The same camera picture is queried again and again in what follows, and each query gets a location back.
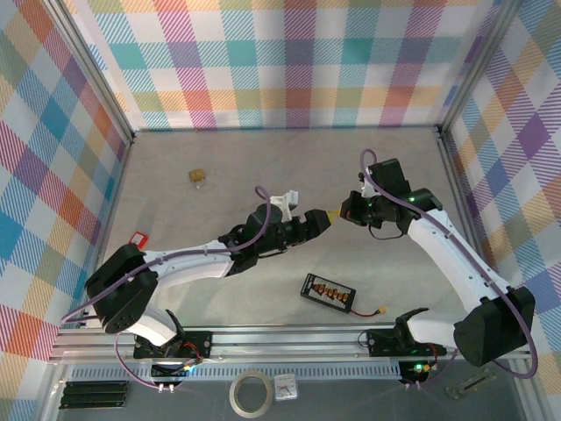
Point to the small white square clock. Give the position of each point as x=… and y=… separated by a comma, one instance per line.
x=286, y=388

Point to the black charging board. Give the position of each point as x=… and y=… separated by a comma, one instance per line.
x=326, y=289

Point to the long aluminium extrusion rail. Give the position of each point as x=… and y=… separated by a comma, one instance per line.
x=285, y=340

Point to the aluminium side rail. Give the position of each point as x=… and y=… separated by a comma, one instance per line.
x=119, y=184
x=467, y=219

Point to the black plastic strip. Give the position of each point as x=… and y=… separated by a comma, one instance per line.
x=96, y=403
x=96, y=394
x=96, y=385

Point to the clear tape roll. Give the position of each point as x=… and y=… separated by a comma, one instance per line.
x=250, y=373

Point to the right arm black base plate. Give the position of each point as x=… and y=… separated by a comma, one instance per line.
x=379, y=342

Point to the aluminium frame post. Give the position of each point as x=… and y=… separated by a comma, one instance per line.
x=477, y=66
x=94, y=66

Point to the small red plastic tag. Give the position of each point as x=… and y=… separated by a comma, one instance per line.
x=139, y=239

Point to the grey metal bracket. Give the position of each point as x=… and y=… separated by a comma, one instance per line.
x=471, y=385

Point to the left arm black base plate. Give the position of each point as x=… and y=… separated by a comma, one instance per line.
x=201, y=340

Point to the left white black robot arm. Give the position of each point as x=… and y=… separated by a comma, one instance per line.
x=188, y=267

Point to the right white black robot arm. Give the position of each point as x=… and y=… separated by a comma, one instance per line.
x=456, y=259

